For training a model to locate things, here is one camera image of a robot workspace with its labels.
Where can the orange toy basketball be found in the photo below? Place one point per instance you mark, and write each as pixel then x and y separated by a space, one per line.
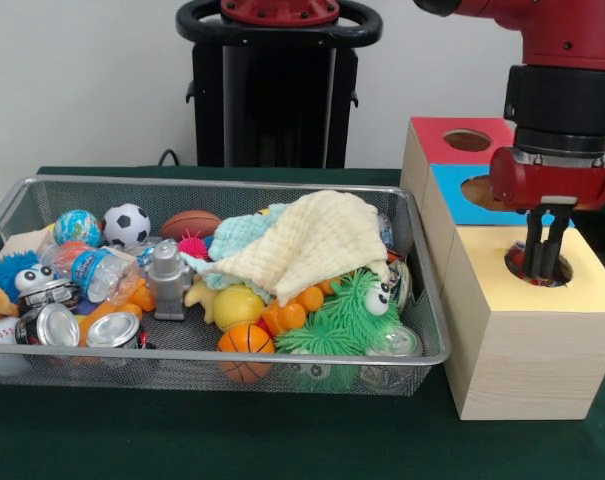
pixel 247 342

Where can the silver toy robot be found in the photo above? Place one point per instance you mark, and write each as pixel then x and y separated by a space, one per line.
pixel 169 280

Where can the green spiky puffer toy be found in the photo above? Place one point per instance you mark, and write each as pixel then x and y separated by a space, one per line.
pixel 342 320

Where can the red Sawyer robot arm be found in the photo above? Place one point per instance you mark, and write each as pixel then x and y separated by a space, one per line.
pixel 562 75

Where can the cream yellow cloth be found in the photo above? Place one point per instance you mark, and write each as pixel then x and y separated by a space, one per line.
pixel 317 235

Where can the black white soccer ball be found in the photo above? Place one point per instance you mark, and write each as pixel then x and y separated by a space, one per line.
pixel 126 225

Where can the robot pedestal with red flange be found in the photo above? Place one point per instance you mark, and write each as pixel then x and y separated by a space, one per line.
pixel 282 100

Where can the wooden three-hole box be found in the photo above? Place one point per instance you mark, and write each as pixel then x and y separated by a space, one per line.
pixel 522 360

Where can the brown toy football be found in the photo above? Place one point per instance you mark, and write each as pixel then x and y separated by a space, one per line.
pixel 192 225

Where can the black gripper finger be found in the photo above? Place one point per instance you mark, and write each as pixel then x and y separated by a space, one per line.
pixel 534 240
pixel 554 240

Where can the silver mesh bin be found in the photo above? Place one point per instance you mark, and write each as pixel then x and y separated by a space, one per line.
pixel 82 375

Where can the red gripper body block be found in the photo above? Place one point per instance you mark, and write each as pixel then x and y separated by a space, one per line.
pixel 552 182

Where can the orange plastic toy brick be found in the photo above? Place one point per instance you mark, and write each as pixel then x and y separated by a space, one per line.
pixel 287 312

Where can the light blue cloth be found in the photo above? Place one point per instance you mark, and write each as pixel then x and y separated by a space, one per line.
pixel 237 230

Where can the blue globe ball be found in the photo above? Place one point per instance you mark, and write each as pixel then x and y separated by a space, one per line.
pixel 78 228

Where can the large blue spiky puffer toy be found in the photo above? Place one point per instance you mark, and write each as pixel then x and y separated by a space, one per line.
pixel 2 265

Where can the knotted polka dot cloth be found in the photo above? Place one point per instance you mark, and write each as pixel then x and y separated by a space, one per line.
pixel 516 257

